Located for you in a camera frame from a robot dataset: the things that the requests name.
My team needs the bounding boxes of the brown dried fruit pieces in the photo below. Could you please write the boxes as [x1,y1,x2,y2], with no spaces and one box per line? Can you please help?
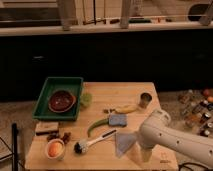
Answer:
[47,132,71,144]

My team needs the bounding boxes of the black stand pole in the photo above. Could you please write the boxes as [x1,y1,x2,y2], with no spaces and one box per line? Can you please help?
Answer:
[12,123,18,171]

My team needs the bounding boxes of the yellow banana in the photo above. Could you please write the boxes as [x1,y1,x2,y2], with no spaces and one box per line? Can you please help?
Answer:
[113,105,138,114]

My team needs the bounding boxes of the green plastic tray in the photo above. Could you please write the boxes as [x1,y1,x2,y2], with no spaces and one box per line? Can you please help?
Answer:
[33,77,83,121]

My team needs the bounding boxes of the light green plastic cup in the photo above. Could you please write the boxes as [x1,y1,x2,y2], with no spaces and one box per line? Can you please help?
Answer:
[80,93,92,107]

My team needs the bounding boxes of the white dish brush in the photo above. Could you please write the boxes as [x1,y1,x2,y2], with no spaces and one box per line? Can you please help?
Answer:
[74,129,117,154]

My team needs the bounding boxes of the dark red bowl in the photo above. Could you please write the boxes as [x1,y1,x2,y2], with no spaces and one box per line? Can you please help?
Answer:
[48,90,76,113]

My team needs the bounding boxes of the metal cup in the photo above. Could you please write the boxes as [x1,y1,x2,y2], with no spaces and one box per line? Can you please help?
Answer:
[139,93,152,108]

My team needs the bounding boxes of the grey blue towel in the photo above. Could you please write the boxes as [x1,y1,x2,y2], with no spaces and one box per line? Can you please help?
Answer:
[115,133,137,158]

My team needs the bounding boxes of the spice bottle rack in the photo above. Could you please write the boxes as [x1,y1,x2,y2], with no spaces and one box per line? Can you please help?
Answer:
[178,89,213,137]

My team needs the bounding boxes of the blue sponge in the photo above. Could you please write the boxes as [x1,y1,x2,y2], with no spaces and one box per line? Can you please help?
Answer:
[108,114,127,127]

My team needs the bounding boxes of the small wooden block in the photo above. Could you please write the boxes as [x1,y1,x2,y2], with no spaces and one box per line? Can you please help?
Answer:
[35,122,59,135]

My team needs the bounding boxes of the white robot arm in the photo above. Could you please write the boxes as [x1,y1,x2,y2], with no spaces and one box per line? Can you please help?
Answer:
[137,109,213,168]

